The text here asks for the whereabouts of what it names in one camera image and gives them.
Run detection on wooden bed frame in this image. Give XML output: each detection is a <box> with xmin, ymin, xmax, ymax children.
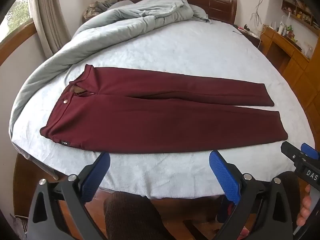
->
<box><xmin>13</xmin><ymin>152</ymin><xmax>225</xmax><ymax>230</ymax></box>

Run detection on row of small figurines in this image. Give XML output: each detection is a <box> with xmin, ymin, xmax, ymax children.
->
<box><xmin>282</xmin><ymin>1</ymin><xmax>318</xmax><ymax>23</ymax></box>

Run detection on camouflage pillow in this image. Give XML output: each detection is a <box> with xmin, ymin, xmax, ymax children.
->
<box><xmin>84</xmin><ymin>1</ymin><xmax>113</xmax><ymax>23</ymax></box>

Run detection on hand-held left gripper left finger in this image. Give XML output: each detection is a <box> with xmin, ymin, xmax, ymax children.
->
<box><xmin>27</xmin><ymin>151</ymin><xmax>111</xmax><ymax>240</ymax></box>

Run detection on white hanging cable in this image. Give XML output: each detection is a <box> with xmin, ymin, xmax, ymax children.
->
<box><xmin>250</xmin><ymin>0</ymin><xmax>268</xmax><ymax>29</ymax></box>

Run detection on bed with light blue sheet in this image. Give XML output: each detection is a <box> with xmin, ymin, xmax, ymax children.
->
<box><xmin>10</xmin><ymin>17</ymin><xmax>316</xmax><ymax>200</ymax></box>

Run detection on beige curtain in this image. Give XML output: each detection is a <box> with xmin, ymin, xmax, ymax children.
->
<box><xmin>27</xmin><ymin>0</ymin><xmax>73</xmax><ymax>58</ymax></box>

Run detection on maroon pants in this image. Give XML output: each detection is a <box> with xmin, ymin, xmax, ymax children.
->
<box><xmin>40</xmin><ymin>64</ymin><xmax>288</xmax><ymax>154</ymax></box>

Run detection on grey duvet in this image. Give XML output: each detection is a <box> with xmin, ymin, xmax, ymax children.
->
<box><xmin>9</xmin><ymin>0</ymin><xmax>212</xmax><ymax>150</ymax></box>

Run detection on person's left leg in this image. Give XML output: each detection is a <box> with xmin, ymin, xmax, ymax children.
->
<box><xmin>103</xmin><ymin>192</ymin><xmax>173</xmax><ymax>240</ymax></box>

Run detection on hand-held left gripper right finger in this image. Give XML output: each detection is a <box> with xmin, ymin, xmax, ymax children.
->
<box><xmin>209</xmin><ymin>150</ymin><xmax>294</xmax><ymax>240</ymax></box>

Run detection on black power strip with cables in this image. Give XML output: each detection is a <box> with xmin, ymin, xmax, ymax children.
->
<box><xmin>232</xmin><ymin>24</ymin><xmax>261</xmax><ymax>40</ymax></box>

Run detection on wooden desk cabinet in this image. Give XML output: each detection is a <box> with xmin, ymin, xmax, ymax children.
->
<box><xmin>260</xmin><ymin>26</ymin><xmax>320</xmax><ymax>137</ymax></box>

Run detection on person's right hand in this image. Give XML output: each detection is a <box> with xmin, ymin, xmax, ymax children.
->
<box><xmin>296</xmin><ymin>184</ymin><xmax>313</xmax><ymax>227</ymax></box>

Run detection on dark wooden headboard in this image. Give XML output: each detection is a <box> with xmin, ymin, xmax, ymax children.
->
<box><xmin>117</xmin><ymin>0</ymin><xmax>237</xmax><ymax>25</ymax></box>

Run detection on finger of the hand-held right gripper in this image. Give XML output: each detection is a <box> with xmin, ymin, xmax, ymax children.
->
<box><xmin>280</xmin><ymin>141</ymin><xmax>305</xmax><ymax>167</ymax></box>
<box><xmin>301</xmin><ymin>143</ymin><xmax>320</xmax><ymax>161</ymax></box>

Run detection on wooden framed window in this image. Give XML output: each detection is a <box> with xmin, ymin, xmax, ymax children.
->
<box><xmin>0</xmin><ymin>0</ymin><xmax>38</xmax><ymax>64</ymax></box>

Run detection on white bottle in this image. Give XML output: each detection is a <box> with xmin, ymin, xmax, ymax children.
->
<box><xmin>276</xmin><ymin>15</ymin><xmax>287</xmax><ymax>36</ymax></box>

